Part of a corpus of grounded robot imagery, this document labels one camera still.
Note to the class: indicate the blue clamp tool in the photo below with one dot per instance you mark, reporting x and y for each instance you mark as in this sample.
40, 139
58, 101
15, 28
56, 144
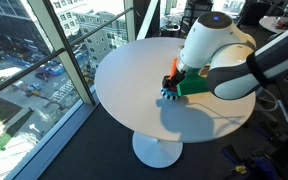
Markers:
252, 168

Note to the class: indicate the round white table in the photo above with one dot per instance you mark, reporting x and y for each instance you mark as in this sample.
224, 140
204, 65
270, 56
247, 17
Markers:
128, 82

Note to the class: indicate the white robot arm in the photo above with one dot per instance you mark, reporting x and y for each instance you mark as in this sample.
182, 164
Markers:
220, 58

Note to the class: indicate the background round table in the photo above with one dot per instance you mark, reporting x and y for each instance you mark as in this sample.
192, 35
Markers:
275, 24

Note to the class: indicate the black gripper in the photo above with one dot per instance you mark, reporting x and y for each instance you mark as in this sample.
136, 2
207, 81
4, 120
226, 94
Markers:
170, 82

